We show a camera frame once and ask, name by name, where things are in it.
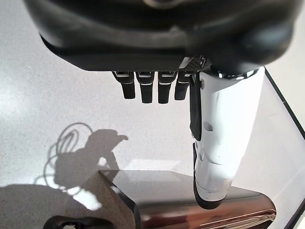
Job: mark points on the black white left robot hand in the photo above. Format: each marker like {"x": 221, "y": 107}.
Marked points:
{"x": 152, "y": 35}

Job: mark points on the silver left robot leg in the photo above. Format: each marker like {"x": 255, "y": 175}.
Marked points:
{"x": 71, "y": 223}

